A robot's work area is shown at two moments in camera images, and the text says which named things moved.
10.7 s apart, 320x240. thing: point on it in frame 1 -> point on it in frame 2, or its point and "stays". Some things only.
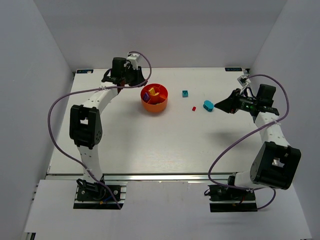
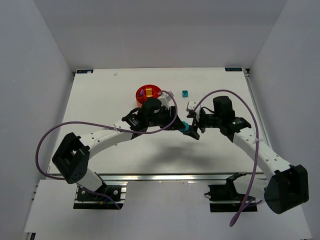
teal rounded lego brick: x=208 y=105 -> x=186 y=126
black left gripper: x=136 y=75 -> x=172 y=116
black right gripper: x=235 y=101 -> x=198 y=121
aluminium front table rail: x=165 y=178 stays
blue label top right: x=233 y=69 stays
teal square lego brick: x=185 y=93 stays
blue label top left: x=84 y=71 stays
